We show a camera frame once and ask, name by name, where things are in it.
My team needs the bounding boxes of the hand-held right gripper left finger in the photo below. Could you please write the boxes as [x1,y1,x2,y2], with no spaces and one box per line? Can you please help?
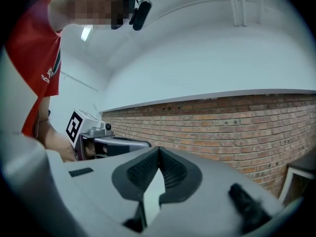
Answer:
[63,147,160,237]

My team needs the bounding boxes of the person's left forearm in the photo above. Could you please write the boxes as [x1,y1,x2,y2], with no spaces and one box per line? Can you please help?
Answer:
[36,96,76,162]

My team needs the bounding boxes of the red shirt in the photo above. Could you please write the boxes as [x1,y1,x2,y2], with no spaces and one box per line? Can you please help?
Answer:
[4,0,62,138]

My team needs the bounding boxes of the person's left hand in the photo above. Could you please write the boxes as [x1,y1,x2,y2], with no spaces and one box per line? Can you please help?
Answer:
[83,140,96,159]

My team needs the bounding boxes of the dark table with white legs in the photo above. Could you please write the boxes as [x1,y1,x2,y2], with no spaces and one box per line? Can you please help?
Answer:
[278,154,316,204]

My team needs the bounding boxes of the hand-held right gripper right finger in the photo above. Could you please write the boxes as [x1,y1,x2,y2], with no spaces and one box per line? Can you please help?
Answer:
[148,146,284,237]

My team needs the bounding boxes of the white ceiling pipes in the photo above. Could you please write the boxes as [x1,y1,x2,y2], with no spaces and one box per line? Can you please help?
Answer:
[227,0,247,27]

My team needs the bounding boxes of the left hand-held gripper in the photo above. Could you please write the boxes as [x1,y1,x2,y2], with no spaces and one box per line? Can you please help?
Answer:
[65,109,153,161]

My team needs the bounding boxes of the black head camera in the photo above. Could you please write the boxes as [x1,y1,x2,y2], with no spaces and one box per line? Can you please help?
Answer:
[128,0,153,32]

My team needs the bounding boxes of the silver fisheye camera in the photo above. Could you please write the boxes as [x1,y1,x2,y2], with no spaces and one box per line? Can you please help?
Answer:
[88,122,115,138]

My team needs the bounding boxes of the long ceiling light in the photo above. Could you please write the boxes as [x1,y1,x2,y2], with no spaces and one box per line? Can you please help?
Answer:
[80,26,91,42]

